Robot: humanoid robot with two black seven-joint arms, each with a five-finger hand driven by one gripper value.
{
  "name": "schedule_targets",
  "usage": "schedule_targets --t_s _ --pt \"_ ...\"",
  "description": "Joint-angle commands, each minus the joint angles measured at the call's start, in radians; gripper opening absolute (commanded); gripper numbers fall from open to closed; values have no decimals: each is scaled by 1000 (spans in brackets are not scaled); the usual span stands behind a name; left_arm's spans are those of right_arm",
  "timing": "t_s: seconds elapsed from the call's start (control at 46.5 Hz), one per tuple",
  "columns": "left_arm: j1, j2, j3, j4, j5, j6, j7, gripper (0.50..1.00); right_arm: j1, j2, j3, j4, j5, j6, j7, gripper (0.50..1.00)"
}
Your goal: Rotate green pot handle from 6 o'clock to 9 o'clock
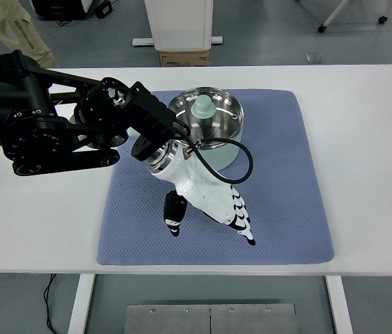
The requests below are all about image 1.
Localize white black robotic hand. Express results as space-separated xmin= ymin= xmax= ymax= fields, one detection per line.
xmin=147 ymin=141 xmax=256 ymax=246

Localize green pot with handle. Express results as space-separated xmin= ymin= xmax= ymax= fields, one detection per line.
xmin=125 ymin=86 xmax=245 ymax=173

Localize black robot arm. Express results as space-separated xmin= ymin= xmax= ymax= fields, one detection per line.
xmin=0 ymin=51 xmax=190 ymax=176

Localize blue quilted mat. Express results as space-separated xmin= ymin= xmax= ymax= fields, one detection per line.
xmin=97 ymin=90 xmax=334 ymax=265

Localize cardboard box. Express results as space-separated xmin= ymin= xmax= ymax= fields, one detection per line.
xmin=159 ymin=49 xmax=211 ymax=67

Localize left white table leg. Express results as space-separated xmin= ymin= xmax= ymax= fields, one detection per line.
xmin=68 ymin=273 xmax=96 ymax=334

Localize white table leg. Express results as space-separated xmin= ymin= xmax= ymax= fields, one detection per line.
xmin=68 ymin=273 xmax=96 ymax=334
xmin=325 ymin=276 xmax=354 ymax=334

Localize metal floor plate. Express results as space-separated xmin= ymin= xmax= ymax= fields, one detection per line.
xmin=124 ymin=303 xmax=299 ymax=333

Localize grey floor outlet cover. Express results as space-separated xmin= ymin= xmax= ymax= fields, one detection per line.
xmin=305 ymin=52 xmax=325 ymax=64

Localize right white table leg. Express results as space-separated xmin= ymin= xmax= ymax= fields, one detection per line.
xmin=325 ymin=276 xmax=354 ymax=334

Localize black equipment case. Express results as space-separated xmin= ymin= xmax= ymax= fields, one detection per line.
xmin=30 ymin=0 xmax=113 ymax=21

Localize person in khaki trousers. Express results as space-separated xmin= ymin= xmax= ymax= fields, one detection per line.
xmin=0 ymin=0 xmax=58 ymax=68

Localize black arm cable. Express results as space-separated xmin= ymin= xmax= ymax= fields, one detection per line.
xmin=173 ymin=120 xmax=254 ymax=184

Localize white pedestal stand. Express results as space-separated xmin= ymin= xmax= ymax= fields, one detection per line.
xmin=132 ymin=0 xmax=224 ymax=51

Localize black floor cable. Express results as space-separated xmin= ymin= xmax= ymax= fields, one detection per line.
xmin=43 ymin=273 xmax=58 ymax=334

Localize white wheeled cart frame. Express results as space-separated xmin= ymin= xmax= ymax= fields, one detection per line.
xmin=295 ymin=0 xmax=389 ymax=34

